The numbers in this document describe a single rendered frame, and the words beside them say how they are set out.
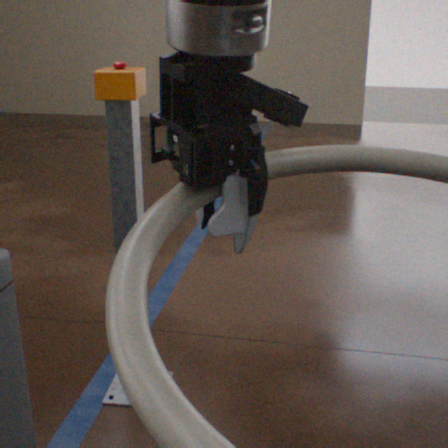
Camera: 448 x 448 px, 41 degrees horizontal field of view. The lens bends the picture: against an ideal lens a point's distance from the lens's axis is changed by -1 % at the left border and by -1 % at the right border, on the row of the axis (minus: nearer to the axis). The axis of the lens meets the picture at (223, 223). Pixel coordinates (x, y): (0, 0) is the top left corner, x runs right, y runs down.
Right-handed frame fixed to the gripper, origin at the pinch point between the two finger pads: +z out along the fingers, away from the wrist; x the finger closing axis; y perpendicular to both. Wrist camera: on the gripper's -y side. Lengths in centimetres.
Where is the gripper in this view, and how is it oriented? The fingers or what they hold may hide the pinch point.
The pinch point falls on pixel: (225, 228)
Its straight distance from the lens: 65.1
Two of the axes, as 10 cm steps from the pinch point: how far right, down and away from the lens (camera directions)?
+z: -0.4, 8.4, 5.4
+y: -7.6, 3.3, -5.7
